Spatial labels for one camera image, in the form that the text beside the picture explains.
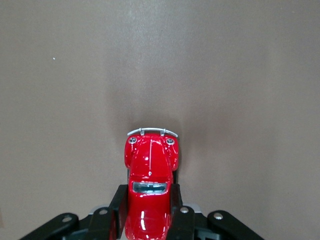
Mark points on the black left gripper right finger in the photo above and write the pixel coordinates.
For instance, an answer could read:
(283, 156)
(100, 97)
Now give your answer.
(185, 225)

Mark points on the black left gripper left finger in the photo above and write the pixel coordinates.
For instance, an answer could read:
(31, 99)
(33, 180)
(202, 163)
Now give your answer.
(100, 225)

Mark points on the red beetle toy car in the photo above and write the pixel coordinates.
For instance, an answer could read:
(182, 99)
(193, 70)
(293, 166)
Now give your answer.
(150, 162)

